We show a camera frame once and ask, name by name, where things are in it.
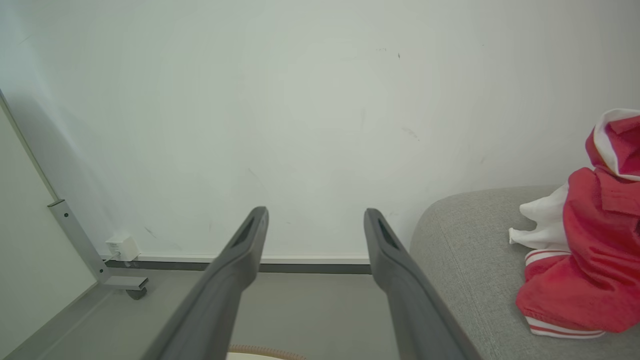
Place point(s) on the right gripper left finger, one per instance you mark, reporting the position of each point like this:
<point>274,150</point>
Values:
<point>215,300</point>

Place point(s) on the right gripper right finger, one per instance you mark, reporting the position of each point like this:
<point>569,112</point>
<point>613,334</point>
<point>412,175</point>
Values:
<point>415,310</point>

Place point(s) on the red white-striped jacket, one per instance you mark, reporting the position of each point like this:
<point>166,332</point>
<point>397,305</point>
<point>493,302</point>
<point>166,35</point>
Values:
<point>590,280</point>

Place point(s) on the woven laundry basket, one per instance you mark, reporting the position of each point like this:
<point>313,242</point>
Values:
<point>262,349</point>

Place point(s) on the grey white baseboard strip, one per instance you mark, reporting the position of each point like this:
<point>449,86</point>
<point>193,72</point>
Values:
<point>170,262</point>

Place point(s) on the grey fabric sofa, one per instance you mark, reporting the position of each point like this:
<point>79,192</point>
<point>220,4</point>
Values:
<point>465,260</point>

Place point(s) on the white wall power adapter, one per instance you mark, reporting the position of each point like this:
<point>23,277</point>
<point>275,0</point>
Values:
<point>124,247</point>

